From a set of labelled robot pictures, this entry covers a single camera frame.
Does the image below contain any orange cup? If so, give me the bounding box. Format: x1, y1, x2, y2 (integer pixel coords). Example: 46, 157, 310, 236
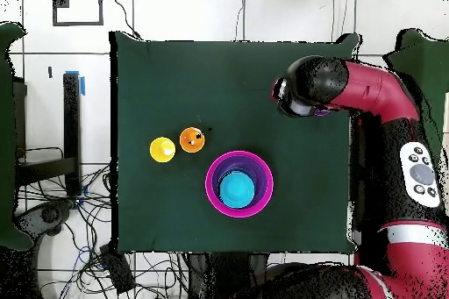
179, 127, 206, 153

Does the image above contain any dark green side tablecloth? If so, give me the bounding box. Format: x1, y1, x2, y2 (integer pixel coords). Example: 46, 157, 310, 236
0, 21, 34, 252
381, 28, 449, 163

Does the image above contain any large pink bowl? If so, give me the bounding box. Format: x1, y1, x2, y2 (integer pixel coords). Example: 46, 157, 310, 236
204, 150, 274, 219

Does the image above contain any cyan bowl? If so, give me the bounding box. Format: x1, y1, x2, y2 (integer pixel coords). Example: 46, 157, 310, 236
218, 171, 256, 210

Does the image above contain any blue tape piece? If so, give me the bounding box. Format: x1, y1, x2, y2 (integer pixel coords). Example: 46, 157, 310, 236
65, 70, 86, 97

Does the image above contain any black stand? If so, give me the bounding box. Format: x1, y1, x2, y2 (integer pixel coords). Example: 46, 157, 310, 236
13, 72, 83, 198

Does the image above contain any black box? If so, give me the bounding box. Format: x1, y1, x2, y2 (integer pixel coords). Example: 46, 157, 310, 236
99, 242, 137, 295

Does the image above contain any yellow cup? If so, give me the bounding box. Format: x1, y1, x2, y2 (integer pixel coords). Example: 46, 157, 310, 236
149, 136, 177, 164

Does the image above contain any blue ringed flat-bottom bowl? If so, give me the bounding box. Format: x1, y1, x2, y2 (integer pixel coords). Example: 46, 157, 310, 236
217, 167, 260, 209

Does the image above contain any grey chair base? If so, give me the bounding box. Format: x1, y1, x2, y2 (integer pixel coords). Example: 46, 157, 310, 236
13, 200, 75, 238

